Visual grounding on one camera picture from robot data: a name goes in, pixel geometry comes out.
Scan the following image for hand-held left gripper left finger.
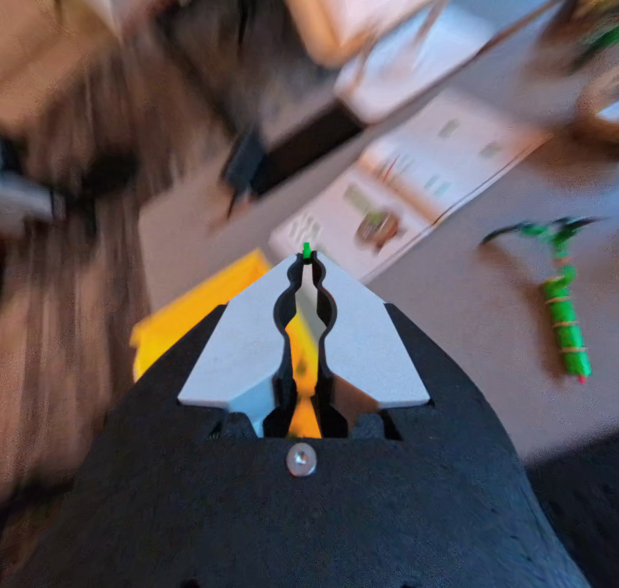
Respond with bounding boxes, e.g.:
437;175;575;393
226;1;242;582
177;253;297;436

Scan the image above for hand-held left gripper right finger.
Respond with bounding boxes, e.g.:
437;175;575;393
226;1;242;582
312;251;431;436

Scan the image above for yellow plastic bin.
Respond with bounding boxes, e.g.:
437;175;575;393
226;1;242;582
130;247;322;439

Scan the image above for green bamboo stalk pointed leaves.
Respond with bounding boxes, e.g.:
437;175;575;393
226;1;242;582
480;217;610;386

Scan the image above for grey desk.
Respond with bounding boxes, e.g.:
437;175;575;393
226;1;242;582
138;0;619;458

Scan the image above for black device with green light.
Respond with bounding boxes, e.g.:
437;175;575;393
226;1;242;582
220;129;269;197

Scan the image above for white instruction booklet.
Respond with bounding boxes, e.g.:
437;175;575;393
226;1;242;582
268;90;552;279

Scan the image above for black flat panel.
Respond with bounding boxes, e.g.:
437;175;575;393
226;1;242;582
251;102;366;195

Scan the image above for wooden document stand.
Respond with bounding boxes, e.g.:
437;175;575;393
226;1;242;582
271;0;489;125

